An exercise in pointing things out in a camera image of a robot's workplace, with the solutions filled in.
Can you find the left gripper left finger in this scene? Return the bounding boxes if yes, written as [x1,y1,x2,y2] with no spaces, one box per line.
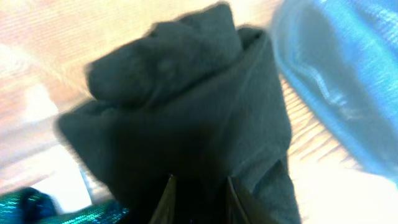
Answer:
[149,175,177,224]

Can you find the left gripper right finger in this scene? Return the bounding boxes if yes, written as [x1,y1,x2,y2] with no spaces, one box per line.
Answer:
[225,177,277,224]

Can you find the black cloth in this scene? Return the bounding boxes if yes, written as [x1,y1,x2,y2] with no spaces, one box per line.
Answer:
[57,2,300,223]

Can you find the blue green sequin cloth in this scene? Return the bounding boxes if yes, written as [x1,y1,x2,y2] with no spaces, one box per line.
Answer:
[1,187,129,224]

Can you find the folded blue denim jeans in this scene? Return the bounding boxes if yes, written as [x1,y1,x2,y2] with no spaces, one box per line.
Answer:
[271,0,397,182]

